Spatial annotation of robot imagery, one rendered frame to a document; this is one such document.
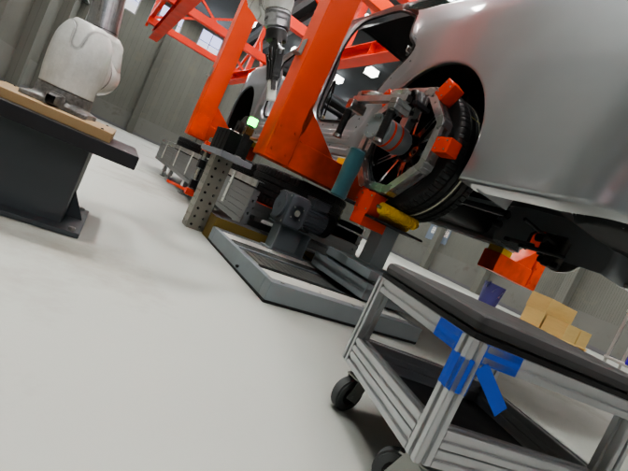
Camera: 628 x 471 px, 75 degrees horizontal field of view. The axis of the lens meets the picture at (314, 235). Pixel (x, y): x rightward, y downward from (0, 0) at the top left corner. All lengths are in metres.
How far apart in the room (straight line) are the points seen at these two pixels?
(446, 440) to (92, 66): 1.33
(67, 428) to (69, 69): 1.07
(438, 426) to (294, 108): 1.86
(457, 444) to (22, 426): 0.59
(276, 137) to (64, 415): 1.81
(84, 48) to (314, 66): 1.23
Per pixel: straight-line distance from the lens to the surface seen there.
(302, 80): 2.31
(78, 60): 1.47
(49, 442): 0.62
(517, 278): 3.97
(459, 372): 0.66
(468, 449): 0.75
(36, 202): 1.45
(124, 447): 0.63
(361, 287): 1.90
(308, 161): 2.34
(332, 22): 2.42
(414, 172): 1.89
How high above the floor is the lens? 0.38
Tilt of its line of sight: 3 degrees down
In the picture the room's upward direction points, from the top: 25 degrees clockwise
